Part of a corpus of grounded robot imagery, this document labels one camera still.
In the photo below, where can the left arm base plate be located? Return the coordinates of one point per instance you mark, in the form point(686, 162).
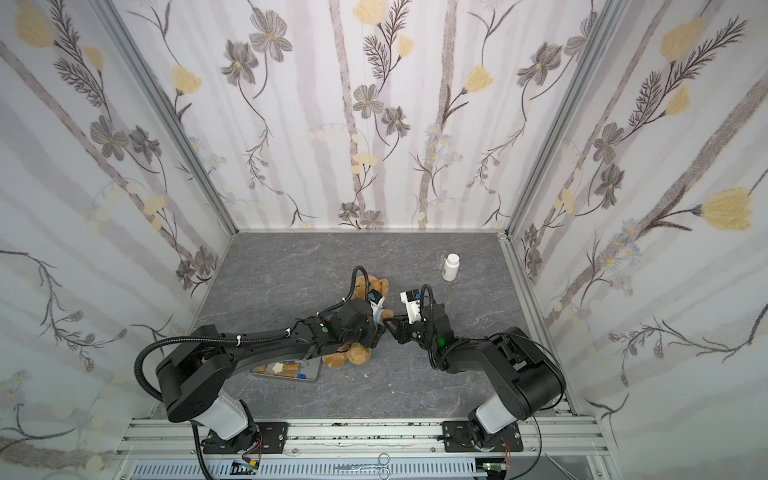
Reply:
point(264, 437)

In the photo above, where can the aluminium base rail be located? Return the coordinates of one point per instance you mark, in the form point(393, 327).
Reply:
point(554, 448)

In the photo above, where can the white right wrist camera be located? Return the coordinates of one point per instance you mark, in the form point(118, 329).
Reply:
point(412, 300)

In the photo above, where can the brown teddy bear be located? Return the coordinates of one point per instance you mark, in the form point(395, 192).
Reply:
point(355, 353)

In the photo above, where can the clear plastic cup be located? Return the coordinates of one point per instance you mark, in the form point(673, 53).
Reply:
point(440, 259)

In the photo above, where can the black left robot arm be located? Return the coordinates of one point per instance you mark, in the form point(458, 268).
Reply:
point(187, 373)

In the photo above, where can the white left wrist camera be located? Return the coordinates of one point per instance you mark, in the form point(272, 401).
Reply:
point(376, 300)

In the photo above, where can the white plastic bottle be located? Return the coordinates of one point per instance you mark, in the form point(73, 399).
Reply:
point(451, 266)

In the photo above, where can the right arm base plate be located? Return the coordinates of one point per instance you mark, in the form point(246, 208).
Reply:
point(469, 437)

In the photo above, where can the light blue fleece hoodie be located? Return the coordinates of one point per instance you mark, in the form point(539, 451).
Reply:
point(377, 312)

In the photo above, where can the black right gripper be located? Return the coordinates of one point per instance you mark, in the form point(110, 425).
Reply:
point(409, 327)

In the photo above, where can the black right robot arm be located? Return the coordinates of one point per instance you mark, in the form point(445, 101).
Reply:
point(522, 375)

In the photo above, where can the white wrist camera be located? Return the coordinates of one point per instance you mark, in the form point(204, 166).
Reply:
point(412, 300)
point(376, 300)

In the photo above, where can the metal scissors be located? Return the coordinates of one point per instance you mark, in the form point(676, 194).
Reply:
point(380, 467)

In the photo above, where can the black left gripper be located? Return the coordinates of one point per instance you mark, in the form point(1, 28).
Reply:
point(370, 318)

